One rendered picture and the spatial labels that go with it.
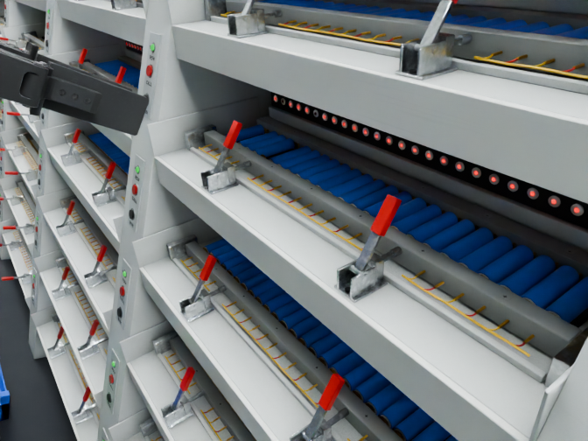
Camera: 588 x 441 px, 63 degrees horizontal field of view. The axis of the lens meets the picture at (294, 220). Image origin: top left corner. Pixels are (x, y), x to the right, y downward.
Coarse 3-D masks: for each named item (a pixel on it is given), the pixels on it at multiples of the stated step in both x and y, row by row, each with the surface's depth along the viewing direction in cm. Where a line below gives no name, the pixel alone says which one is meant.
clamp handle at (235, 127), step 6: (234, 126) 59; (240, 126) 59; (228, 132) 60; (234, 132) 59; (228, 138) 60; (234, 138) 60; (228, 144) 59; (222, 150) 60; (228, 150) 60; (222, 156) 60; (222, 162) 60; (216, 168) 60
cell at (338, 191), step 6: (366, 174) 58; (354, 180) 57; (360, 180) 57; (366, 180) 57; (372, 180) 58; (336, 186) 56; (342, 186) 56; (348, 186) 56; (354, 186) 56; (330, 192) 55; (336, 192) 55; (342, 192) 55
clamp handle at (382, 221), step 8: (384, 200) 41; (392, 200) 40; (400, 200) 40; (384, 208) 41; (392, 208) 40; (376, 216) 41; (384, 216) 41; (392, 216) 41; (376, 224) 41; (384, 224) 40; (376, 232) 41; (384, 232) 41; (368, 240) 41; (376, 240) 41; (368, 248) 41; (360, 256) 42; (368, 256) 41; (360, 264) 41
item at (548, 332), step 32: (256, 160) 62; (288, 192) 57; (320, 192) 54; (320, 224) 51; (352, 224) 49; (416, 256) 43; (448, 288) 41; (480, 288) 38; (512, 320) 36; (544, 320) 35; (544, 352) 35
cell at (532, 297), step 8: (552, 272) 40; (560, 272) 40; (568, 272) 40; (576, 272) 40; (544, 280) 39; (552, 280) 39; (560, 280) 39; (568, 280) 39; (576, 280) 40; (536, 288) 38; (544, 288) 38; (552, 288) 38; (560, 288) 39; (568, 288) 39; (528, 296) 38; (536, 296) 38; (544, 296) 38; (552, 296) 38; (560, 296) 39; (536, 304) 37; (544, 304) 38
